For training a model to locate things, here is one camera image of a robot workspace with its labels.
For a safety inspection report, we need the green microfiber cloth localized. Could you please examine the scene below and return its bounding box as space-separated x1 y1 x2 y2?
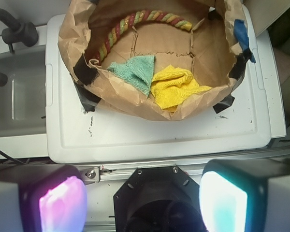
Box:
107 55 155 97

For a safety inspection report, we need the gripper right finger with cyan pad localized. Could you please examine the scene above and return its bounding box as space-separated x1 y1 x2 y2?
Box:
199 158 290 232

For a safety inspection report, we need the black faucet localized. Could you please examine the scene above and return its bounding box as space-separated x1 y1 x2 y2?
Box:
0 8 39 54

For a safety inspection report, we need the aluminium frame rail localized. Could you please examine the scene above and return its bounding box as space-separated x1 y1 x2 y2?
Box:
76 145 290 185

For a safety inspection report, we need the black cable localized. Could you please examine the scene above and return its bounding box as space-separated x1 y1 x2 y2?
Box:
0 146 27 165

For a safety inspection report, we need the blue tape piece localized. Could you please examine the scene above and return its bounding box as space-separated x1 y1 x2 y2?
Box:
233 19 256 63

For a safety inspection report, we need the white plastic bin lid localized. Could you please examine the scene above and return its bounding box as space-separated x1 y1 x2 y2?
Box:
45 15 286 163

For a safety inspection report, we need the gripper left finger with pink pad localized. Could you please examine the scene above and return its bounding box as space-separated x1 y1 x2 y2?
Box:
0 164 87 232

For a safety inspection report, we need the grey sink basin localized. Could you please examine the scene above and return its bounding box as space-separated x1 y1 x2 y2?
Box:
0 45 46 137

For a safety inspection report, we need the yellow microfiber cloth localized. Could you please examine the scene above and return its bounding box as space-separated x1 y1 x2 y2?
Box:
150 65 212 112

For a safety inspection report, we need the brown paper bag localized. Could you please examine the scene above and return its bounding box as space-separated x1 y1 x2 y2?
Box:
58 0 250 121

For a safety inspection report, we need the black octagonal mount plate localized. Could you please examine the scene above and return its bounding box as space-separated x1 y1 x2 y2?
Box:
113 166 207 232

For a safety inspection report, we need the multicolored twisted rope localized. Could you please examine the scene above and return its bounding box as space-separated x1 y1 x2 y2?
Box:
89 10 193 66

